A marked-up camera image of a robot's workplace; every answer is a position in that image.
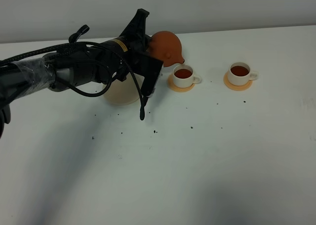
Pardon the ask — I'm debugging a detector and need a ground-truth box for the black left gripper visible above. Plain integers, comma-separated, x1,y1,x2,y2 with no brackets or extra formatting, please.
116,8,153,62

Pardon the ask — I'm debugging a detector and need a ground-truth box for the brown clay teapot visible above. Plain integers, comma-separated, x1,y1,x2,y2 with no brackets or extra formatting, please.
148,31,185,67

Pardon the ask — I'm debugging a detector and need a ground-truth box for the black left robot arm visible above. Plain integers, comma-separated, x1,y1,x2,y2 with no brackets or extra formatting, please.
0,8,153,127

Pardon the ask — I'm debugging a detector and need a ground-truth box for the beige round teapot saucer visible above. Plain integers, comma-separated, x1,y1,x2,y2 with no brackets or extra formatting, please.
103,73,139,106

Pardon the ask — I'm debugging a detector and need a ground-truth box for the orange coaster left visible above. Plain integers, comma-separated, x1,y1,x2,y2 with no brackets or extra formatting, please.
167,75,195,92

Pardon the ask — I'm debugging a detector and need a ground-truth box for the orange coaster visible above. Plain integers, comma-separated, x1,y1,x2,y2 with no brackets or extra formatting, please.
223,72,252,91
167,75,195,92

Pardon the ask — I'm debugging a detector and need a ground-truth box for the white teacup left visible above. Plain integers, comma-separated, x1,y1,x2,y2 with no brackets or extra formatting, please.
172,64,202,89

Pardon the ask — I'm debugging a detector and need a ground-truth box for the white teacup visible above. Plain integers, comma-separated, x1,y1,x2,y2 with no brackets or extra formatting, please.
172,64,202,89
227,62,259,87

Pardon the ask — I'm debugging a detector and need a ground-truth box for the white teacup right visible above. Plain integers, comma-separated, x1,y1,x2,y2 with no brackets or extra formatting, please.
227,62,259,87

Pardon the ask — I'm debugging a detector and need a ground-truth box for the orange coaster right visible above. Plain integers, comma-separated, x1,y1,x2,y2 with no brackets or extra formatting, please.
223,72,252,91

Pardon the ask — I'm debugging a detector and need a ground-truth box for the black left camera cable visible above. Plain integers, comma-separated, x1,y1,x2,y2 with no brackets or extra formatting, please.
0,24,150,121

